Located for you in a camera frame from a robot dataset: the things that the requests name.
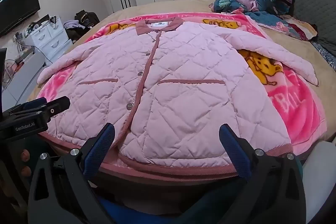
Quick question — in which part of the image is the pink quilted jacket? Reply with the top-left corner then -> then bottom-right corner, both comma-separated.
37,17 -> 320,171

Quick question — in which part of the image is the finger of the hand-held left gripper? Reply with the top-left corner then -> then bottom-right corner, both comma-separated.
43,96 -> 71,120
7,97 -> 48,116

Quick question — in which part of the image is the white drawer cabinet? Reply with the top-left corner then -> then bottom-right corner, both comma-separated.
24,15 -> 73,66

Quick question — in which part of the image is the grey tv stand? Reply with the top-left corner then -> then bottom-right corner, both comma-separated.
0,50 -> 46,109

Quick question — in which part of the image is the person's left hand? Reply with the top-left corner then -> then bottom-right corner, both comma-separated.
18,148 -> 31,176

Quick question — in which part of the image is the blue patterned pillow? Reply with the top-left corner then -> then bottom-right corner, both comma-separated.
311,40 -> 336,70

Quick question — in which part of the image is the pink printed blanket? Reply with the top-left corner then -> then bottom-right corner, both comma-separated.
35,13 -> 327,180

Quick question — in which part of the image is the black bag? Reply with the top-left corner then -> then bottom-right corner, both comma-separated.
75,10 -> 100,28

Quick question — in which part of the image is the bed with beige sheet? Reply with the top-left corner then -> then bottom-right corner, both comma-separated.
26,0 -> 336,188

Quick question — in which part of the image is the grey padded headboard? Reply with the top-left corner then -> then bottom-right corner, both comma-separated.
265,0 -> 336,57

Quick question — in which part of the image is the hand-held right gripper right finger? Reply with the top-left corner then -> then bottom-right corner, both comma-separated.
219,123 -> 306,224

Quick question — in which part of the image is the lavender clothes pile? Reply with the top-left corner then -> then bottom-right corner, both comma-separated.
63,20 -> 86,31

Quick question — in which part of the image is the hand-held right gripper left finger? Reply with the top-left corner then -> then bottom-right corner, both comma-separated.
28,122 -> 116,224

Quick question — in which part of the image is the black television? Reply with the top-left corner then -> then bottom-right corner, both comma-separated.
0,0 -> 41,36

